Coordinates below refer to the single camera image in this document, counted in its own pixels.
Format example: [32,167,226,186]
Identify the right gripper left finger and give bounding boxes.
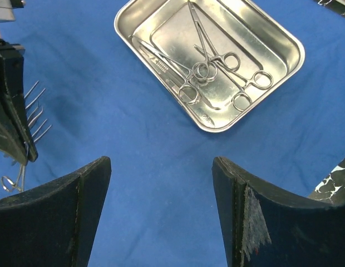
[0,156,111,266]

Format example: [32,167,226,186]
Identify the metal instrument tray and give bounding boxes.
[114,1,305,133]

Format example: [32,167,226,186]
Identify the blue surgical drape cloth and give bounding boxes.
[0,1,345,266]

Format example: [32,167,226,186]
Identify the steel scalpel handle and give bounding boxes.
[139,46,220,111]

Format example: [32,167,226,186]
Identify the steel forceps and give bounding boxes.
[28,103,44,130]
[32,119,52,144]
[24,80,46,112]

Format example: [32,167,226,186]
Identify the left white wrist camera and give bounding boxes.
[0,0,26,48]

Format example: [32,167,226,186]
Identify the steel surgical scissors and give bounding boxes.
[188,1,237,82]

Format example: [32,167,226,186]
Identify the green packaged surgical supplies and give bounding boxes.
[0,162,26,193]

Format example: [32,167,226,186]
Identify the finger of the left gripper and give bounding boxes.
[0,50,38,163]

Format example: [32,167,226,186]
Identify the steel hemostat clamp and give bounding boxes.
[132,36,199,105]

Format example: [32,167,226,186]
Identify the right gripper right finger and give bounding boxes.
[212,156,345,266]

